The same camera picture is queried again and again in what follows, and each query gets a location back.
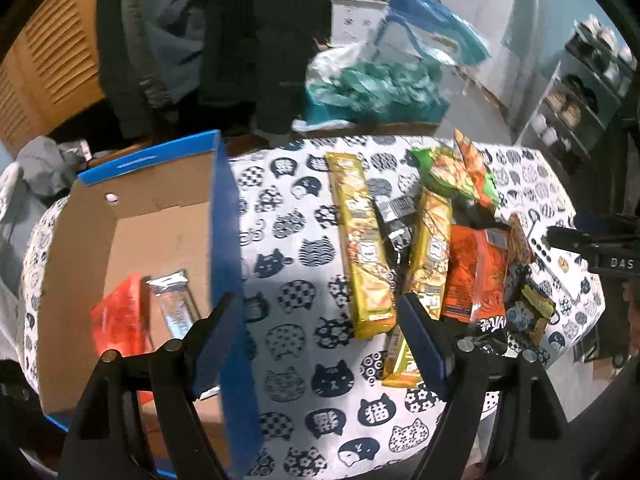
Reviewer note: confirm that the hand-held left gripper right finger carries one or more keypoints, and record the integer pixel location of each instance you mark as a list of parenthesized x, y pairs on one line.
[(424, 355)]

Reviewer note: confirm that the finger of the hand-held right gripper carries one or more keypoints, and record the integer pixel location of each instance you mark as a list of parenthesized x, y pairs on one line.
[(570, 242)]

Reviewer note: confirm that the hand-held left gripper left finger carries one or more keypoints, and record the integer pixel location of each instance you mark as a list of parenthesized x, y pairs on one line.
[(214, 355)]

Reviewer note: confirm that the silver snack packet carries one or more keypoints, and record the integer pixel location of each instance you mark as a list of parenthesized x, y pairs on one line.
[(172, 305)]

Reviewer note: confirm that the large orange snack bag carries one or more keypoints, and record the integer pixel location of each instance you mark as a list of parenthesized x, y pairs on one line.
[(475, 280)]

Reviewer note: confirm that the red snack packet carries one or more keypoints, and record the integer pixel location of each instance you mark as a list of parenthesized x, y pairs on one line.
[(122, 320)]

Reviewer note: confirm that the long yellow snack packet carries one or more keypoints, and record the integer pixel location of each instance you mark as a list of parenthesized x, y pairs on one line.
[(362, 250), (432, 255)]

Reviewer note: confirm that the orange patterned snack packet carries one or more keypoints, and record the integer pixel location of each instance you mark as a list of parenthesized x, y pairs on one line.
[(475, 165)]

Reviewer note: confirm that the blue-rimmed cardboard box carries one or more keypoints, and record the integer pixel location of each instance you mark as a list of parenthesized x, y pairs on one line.
[(150, 200)]

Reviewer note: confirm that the small yellow blue snack packet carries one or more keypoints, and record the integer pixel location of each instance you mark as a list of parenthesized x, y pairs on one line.
[(532, 310)]

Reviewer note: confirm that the grey shoe rack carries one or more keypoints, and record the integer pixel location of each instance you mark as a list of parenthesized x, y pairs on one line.
[(575, 105)]

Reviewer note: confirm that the green snack bag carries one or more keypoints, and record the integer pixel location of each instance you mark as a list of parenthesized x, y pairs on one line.
[(445, 172)]

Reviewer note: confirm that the cat print tablecloth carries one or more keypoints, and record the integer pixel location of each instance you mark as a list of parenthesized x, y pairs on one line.
[(300, 240)]

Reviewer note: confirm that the teal plastic bag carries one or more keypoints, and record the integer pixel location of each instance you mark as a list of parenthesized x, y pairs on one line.
[(375, 90)]

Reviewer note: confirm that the grey fleece garment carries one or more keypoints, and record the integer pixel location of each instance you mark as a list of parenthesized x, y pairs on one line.
[(35, 175)]

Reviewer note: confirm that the black hanging coat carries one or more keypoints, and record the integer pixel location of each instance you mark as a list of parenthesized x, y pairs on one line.
[(265, 50)]

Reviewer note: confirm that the dark olive hanging jacket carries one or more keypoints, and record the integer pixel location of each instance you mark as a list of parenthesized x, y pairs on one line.
[(120, 60)]

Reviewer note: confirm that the grey-blue hanging jacket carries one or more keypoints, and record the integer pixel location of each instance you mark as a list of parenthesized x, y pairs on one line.
[(172, 35)]

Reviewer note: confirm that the wooden louvered cabinet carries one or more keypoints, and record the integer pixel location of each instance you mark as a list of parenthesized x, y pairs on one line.
[(55, 55)]

